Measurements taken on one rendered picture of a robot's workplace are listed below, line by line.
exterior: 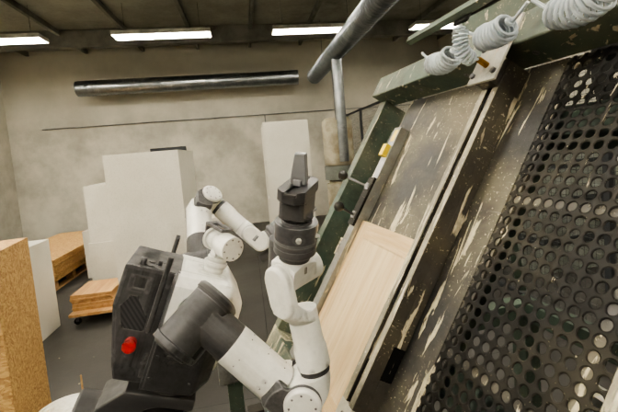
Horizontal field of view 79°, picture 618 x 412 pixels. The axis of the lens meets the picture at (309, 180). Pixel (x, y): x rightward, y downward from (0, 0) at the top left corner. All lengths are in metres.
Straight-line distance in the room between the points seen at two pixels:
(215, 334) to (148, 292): 0.24
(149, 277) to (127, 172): 2.54
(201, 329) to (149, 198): 2.68
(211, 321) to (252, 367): 0.13
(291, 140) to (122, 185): 2.24
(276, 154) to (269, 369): 4.13
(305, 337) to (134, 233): 2.83
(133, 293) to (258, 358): 0.34
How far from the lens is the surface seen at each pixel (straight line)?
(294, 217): 0.71
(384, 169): 1.46
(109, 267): 5.52
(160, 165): 3.43
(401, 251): 1.15
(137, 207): 3.50
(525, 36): 1.10
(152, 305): 1.03
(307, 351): 0.85
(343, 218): 1.67
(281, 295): 0.78
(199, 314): 0.86
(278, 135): 4.88
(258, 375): 0.88
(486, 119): 1.06
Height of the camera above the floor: 1.65
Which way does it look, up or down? 4 degrees down
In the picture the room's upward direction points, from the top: 5 degrees counter-clockwise
